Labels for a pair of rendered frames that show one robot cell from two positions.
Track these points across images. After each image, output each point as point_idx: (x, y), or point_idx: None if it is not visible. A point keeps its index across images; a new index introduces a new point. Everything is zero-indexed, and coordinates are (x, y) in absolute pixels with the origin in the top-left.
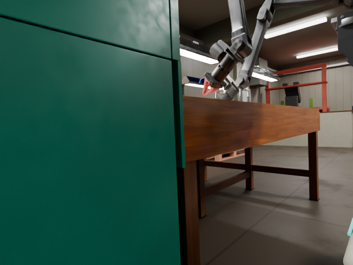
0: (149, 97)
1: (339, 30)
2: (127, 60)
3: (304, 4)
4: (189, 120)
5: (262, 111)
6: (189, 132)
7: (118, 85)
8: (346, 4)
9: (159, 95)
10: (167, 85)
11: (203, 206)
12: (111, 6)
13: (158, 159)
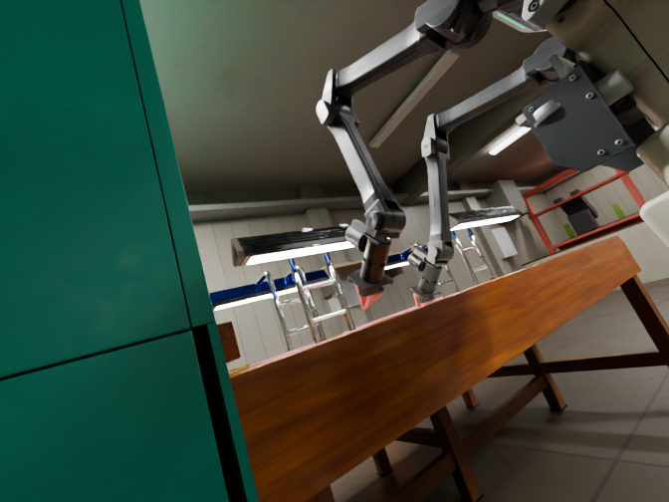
0: (133, 431)
1: (538, 131)
2: (65, 384)
3: (485, 109)
4: (285, 408)
5: (477, 304)
6: (292, 433)
7: (38, 449)
8: (553, 80)
9: (165, 414)
10: (186, 382)
11: (470, 479)
12: (18, 306)
13: None
